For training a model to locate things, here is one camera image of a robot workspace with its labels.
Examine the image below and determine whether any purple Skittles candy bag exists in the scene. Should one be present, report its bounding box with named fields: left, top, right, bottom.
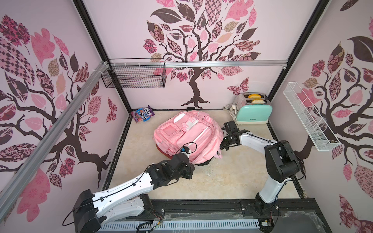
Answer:
left=144, top=106, right=155, bottom=117

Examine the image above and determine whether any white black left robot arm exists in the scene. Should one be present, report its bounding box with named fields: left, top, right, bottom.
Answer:
left=72, top=152, right=195, bottom=233

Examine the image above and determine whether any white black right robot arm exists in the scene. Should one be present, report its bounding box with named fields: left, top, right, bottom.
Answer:
left=220, top=121, right=301, bottom=215

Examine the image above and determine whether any aluminium rail wall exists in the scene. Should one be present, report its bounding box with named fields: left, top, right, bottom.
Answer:
left=0, top=62, right=109, bottom=222
left=111, top=60, right=288, bottom=68

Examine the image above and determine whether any white slotted cable duct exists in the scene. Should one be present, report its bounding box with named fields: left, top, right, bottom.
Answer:
left=98, top=219, right=260, bottom=233

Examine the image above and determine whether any white toaster power cord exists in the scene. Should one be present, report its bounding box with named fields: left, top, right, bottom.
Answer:
left=223, top=104, right=240, bottom=125

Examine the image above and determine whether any pink backpack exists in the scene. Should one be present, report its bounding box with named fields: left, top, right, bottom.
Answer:
left=153, top=110, right=223, bottom=162

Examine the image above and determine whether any blue M&M's candy bag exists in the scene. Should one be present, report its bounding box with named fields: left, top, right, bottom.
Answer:
left=136, top=108, right=151, bottom=121

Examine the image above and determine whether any pink red candy bag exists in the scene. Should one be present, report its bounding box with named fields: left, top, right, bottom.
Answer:
left=130, top=111, right=141, bottom=123

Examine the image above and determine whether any black backpack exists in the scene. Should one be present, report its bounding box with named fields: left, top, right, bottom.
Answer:
left=190, top=157, right=214, bottom=167

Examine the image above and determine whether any red backpack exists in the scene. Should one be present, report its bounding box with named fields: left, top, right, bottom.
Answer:
left=156, top=144, right=175, bottom=159

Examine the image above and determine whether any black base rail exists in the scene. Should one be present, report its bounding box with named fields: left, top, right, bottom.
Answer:
left=150, top=199, right=323, bottom=217

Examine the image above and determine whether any mint green toaster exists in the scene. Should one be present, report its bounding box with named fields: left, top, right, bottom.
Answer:
left=234, top=92, right=273, bottom=125

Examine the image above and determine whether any white wire shelf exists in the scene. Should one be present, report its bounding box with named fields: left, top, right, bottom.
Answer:
left=283, top=82, right=342, bottom=152

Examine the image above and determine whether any aluminium rail back wall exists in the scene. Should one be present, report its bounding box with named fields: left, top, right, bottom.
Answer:
left=111, top=60, right=288, bottom=68

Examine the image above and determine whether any black wire basket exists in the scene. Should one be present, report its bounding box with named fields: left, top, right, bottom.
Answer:
left=101, top=57, right=167, bottom=88

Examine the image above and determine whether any aluminium rail left wall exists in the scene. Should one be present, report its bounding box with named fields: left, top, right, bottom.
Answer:
left=0, top=62, right=109, bottom=222

